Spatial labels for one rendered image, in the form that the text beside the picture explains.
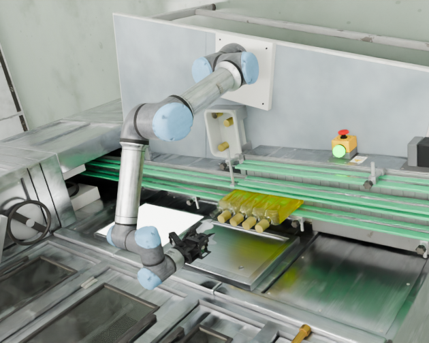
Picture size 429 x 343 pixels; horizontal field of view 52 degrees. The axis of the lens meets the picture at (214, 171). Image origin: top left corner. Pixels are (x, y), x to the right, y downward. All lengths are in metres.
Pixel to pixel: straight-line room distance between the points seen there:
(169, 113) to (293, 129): 0.69
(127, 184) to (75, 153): 0.91
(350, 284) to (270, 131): 0.73
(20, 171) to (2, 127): 3.00
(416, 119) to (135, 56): 1.38
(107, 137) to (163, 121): 1.14
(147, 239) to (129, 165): 0.25
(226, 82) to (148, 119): 0.34
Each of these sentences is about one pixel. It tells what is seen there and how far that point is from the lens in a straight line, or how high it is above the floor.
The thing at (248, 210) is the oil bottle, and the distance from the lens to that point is 1.70.
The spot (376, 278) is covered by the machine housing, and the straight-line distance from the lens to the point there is 1.61.
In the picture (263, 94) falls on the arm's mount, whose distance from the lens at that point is 1.85.
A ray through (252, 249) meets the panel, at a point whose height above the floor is 1.13.
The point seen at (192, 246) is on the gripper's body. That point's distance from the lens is 1.53.
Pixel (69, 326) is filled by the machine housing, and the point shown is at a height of 1.74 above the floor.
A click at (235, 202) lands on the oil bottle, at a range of 1.75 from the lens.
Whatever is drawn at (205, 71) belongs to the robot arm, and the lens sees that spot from 1.70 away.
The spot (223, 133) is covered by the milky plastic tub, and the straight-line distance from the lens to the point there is 2.06.
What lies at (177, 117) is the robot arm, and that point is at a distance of 1.35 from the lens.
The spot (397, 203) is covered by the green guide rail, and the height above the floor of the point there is 0.94.
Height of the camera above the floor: 2.27
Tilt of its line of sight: 43 degrees down
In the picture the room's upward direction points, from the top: 122 degrees counter-clockwise
